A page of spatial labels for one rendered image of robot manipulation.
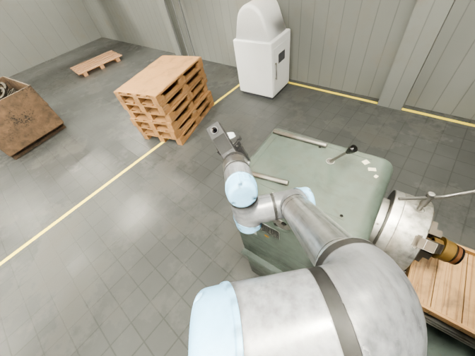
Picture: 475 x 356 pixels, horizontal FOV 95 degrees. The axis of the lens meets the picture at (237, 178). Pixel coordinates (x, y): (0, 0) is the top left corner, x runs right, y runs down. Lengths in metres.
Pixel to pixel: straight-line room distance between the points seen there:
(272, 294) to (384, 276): 0.11
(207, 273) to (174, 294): 0.33
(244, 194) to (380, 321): 0.35
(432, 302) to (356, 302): 1.10
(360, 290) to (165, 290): 2.12
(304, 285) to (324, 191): 0.75
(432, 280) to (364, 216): 0.52
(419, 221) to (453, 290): 0.44
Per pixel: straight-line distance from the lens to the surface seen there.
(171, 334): 2.19
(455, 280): 1.40
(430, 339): 1.66
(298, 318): 0.22
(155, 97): 2.92
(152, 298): 2.32
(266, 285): 0.24
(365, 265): 0.27
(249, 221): 0.59
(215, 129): 0.66
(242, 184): 0.49
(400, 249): 1.02
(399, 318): 0.24
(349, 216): 0.92
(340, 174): 1.03
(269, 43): 3.48
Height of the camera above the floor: 2.02
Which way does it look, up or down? 50 degrees down
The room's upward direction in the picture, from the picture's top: 13 degrees counter-clockwise
